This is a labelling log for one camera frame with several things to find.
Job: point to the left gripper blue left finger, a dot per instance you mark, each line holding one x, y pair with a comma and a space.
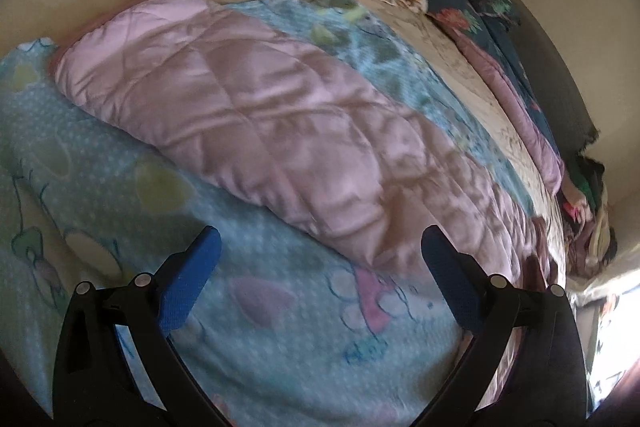
116, 365

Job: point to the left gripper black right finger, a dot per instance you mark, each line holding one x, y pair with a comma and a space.
547, 383

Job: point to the pink quilted jacket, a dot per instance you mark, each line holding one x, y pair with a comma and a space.
279, 123

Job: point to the pile of assorted clothes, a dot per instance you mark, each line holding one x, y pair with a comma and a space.
590, 240

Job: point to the teal Hello Kitty blanket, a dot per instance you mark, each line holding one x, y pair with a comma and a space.
284, 333

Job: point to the dark floral purple comforter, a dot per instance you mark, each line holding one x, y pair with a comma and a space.
480, 30

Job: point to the dark green headboard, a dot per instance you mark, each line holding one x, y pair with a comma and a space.
553, 86

